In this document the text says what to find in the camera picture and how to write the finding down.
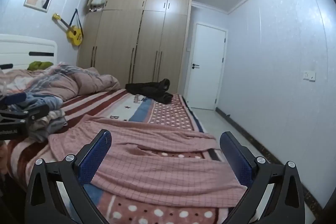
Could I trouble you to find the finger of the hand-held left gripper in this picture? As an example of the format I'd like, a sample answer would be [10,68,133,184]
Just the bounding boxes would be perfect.
[0,104,50,124]
[0,93,27,109]

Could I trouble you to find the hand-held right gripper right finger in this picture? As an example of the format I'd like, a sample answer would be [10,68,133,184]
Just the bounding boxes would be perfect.
[219,131,306,224]

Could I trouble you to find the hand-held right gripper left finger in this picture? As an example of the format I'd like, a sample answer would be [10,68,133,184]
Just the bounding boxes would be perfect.
[24,129,113,224]

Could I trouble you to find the pink checked pants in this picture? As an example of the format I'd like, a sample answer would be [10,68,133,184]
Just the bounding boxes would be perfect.
[48,114,247,207]

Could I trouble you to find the black pants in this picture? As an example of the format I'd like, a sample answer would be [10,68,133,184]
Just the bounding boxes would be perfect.
[125,79,174,104]

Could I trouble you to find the pile of grey-blue clothes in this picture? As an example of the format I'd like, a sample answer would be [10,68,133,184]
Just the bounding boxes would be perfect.
[5,93,67,142]

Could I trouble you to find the green plush pillow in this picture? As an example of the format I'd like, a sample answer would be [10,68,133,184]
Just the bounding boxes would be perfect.
[28,61,54,71]

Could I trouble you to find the white bed headboard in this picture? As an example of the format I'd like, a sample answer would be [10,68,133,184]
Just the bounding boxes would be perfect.
[0,34,58,72]

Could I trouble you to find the pink quilt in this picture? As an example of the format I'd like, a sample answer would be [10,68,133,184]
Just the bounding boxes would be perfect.
[0,63,121,102]

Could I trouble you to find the patterned bed sheet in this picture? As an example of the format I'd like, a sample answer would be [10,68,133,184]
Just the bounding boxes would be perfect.
[5,88,237,224]

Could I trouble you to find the yellow ukulele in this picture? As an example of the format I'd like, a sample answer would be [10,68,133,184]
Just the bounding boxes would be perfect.
[52,9,84,46]

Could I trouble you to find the white door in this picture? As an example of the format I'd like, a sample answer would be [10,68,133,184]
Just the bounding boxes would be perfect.
[184,22,228,110]

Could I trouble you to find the wooden wardrobe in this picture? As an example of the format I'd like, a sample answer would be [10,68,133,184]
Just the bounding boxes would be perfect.
[77,0,195,94]

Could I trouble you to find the folded bedding in wardrobe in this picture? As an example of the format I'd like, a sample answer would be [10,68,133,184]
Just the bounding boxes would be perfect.
[89,0,108,12]

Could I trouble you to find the white wall socket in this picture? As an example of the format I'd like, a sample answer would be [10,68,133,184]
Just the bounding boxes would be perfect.
[302,70,317,82]

